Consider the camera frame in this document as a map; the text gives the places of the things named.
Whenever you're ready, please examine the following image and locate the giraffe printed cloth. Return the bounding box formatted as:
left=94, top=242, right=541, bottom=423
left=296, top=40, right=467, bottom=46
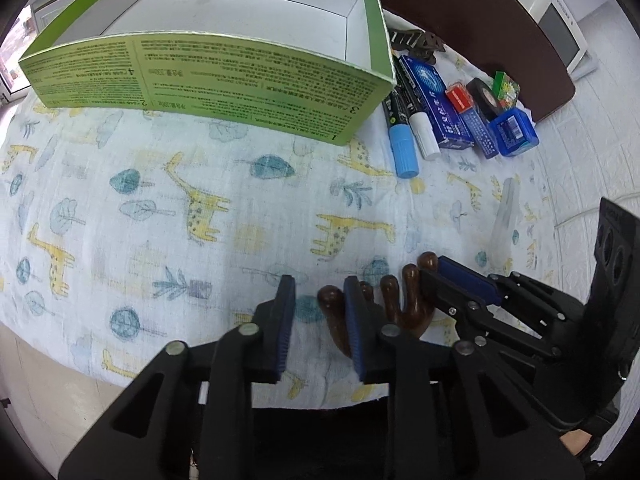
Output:
left=0, top=35, right=566, bottom=411

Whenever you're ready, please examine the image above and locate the blue medicine box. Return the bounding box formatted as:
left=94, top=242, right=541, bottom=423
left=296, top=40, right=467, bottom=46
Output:
left=400, top=55, right=475, bottom=151

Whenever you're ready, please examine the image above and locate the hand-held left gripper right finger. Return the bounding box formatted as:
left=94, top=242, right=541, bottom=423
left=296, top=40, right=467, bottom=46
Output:
left=342, top=276, right=586, bottom=480

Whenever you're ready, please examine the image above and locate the clear plastic tube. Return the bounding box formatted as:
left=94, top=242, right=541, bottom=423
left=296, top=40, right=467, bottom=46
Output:
left=492, top=177, right=521, bottom=261

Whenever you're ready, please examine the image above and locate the black tape roll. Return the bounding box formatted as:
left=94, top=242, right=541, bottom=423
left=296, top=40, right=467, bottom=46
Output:
left=466, top=78, right=502, bottom=122

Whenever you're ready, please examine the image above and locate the green cardboard box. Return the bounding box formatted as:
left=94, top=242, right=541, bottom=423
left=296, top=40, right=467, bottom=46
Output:
left=18, top=0, right=398, bottom=147

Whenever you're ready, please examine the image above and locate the brown wooden pronged tool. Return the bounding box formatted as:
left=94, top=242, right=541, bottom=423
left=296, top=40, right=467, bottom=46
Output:
left=317, top=252, right=441, bottom=358

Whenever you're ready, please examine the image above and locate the brown striped hair clip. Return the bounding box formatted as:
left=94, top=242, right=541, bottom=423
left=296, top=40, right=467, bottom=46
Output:
left=387, top=27, right=447, bottom=63

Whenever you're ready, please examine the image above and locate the blue capped marker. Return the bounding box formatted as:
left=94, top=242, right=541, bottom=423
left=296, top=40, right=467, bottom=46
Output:
left=382, top=85, right=421, bottom=179

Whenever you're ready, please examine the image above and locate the small green printed box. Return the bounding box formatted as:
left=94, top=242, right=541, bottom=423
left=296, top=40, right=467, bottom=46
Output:
left=491, top=71, right=522, bottom=110

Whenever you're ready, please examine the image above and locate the playing card box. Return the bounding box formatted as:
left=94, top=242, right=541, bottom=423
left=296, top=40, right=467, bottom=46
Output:
left=445, top=82, right=501, bottom=160

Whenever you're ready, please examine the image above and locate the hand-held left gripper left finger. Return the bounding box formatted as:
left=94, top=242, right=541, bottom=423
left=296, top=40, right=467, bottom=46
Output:
left=59, top=274, right=296, bottom=480

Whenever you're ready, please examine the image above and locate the dark brown table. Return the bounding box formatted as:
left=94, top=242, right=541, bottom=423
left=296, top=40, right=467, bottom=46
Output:
left=340, top=0, right=576, bottom=123

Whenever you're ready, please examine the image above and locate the white capped marker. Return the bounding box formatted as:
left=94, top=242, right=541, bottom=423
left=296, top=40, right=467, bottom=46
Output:
left=395, top=56, right=442, bottom=161

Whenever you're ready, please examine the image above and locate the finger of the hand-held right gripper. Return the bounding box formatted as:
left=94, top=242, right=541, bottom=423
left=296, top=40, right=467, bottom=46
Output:
left=436, top=256, right=592, bottom=342
left=418, top=269, right=562, bottom=367

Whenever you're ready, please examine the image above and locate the blue plastic box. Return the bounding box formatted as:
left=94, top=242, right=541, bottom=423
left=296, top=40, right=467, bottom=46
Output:
left=487, top=107, right=540, bottom=157

